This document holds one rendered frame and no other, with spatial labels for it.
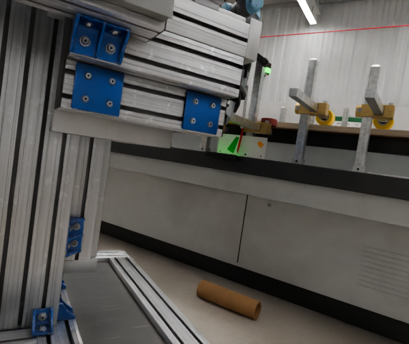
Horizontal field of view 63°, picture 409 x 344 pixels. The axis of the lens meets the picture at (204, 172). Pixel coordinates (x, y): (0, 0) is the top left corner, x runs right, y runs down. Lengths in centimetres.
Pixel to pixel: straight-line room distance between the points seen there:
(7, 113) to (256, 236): 137
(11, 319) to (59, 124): 45
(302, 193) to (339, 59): 777
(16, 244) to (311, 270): 133
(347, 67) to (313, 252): 761
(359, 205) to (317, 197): 17
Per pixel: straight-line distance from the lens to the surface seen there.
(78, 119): 77
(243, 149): 162
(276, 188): 157
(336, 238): 172
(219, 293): 163
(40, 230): 85
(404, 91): 883
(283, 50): 965
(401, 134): 163
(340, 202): 149
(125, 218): 240
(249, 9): 150
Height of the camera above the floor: 67
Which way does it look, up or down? 3 degrees down
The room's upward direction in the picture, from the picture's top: 8 degrees clockwise
